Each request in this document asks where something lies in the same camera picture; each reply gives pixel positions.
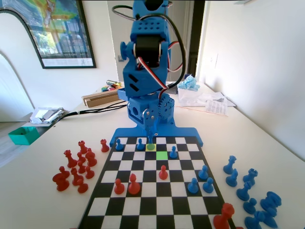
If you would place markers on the blue chess queen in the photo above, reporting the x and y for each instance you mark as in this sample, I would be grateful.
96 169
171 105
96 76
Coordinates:
229 166

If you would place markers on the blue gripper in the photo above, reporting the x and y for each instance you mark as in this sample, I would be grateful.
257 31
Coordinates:
140 110

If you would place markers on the blue chess king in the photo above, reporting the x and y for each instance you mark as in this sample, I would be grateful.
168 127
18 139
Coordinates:
150 145

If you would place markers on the blue white mesh bundle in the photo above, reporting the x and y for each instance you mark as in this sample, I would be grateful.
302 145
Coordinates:
189 83

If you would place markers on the white arched panel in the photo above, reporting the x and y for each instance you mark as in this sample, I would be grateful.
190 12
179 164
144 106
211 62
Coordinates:
14 59

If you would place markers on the large red piece front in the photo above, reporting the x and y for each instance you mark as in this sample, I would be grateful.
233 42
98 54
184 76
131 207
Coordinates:
222 218

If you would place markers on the clear plastic bag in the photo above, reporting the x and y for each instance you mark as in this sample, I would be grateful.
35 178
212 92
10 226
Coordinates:
195 97

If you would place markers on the red chess pawn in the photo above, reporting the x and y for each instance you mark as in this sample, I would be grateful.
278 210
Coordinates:
163 173
81 168
80 158
82 188
119 188
89 173

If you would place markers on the blue base plate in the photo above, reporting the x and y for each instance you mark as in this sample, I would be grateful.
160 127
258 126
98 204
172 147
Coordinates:
128 132

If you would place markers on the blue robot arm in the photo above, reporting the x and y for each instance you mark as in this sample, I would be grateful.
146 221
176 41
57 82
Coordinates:
145 76

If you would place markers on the black white chessboard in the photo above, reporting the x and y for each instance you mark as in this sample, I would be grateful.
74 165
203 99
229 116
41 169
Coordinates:
152 190

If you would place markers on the printed paper sheet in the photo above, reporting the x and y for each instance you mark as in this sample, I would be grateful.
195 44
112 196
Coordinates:
215 107

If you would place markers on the silver yellow marker pen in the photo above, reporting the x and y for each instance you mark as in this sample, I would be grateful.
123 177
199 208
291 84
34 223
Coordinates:
113 82

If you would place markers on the framed map poster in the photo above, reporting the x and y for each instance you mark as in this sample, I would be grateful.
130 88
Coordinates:
62 28

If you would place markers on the brown cardboard box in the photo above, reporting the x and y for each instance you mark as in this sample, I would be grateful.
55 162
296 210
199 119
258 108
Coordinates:
102 99

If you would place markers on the coloured marker set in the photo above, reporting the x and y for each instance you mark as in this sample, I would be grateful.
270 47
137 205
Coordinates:
109 89

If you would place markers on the green plastic bin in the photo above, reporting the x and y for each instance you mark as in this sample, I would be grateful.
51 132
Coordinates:
22 137

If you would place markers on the red chess bishop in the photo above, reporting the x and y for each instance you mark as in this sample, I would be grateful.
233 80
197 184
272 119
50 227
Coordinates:
75 177
91 159
134 186

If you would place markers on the blue chess pawn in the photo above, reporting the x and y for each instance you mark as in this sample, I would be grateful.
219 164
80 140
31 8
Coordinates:
203 173
118 146
249 207
140 145
208 186
192 187
173 153

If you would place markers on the red chess queen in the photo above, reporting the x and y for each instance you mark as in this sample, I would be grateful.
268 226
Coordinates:
70 160

